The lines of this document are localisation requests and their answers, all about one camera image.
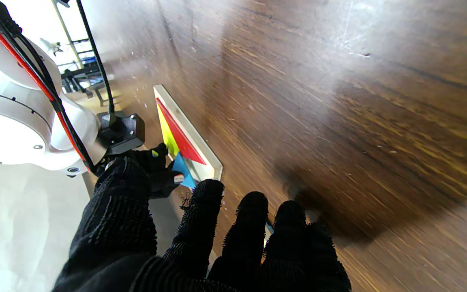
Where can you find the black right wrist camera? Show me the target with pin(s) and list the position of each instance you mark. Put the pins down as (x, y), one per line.
(122, 132)

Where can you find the blue tangram triangle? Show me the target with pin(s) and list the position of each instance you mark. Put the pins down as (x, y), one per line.
(183, 170)

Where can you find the large red tangram triangle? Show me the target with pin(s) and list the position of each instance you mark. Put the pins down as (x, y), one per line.
(185, 144)

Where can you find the natural wood tangram triangle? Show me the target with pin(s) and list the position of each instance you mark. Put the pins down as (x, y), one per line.
(268, 233)

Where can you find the large yellow tangram triangle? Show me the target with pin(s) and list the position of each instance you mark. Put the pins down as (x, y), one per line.
(168, 138)

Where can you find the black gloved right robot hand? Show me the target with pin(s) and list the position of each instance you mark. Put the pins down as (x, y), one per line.
(156, 178)

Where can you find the square wooden tangram tray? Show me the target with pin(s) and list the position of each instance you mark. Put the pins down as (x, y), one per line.
(211, 164)

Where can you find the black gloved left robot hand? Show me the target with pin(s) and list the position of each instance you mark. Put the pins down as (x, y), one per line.
(112, 231)

